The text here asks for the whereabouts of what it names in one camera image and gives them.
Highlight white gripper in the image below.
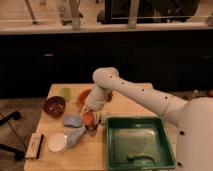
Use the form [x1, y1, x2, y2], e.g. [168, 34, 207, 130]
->
[80, 85, 110, 124]

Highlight red orange apple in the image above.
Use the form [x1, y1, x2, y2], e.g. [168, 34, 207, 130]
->
[83, 112, 95, 126]

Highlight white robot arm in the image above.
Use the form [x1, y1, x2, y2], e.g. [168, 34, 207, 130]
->
[85, 67, 213, 171]

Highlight small metal cup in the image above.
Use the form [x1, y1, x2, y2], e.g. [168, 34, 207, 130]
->
[85, 124, 98, 133]

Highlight blue sponge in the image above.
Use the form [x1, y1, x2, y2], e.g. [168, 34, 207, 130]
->
[63, 115, 82, 128]

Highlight orange bowl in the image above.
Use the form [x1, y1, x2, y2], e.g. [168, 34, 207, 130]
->
[78, 89, 90, 106]

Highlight dark red grape bunch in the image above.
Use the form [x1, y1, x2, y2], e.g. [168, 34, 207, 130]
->
[106, 92, 113, 102]

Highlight grey blue cloth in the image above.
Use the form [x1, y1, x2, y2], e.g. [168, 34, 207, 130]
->
[67, 127, 86, 148]

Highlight dark red bowl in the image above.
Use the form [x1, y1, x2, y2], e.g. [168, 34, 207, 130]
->
[43, 96, 66, 118]

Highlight green plastic tray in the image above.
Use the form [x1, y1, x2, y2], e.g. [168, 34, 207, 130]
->
[105, 117, 176, 171]

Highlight white round dish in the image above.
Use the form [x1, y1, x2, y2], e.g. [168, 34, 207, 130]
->
[48, 133, 67, 153]

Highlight green cucumber toy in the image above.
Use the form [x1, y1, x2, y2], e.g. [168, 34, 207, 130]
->
[127, 153, 155, 162]

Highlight black chair base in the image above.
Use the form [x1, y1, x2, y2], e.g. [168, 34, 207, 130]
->
[0, 110, 26, 162]

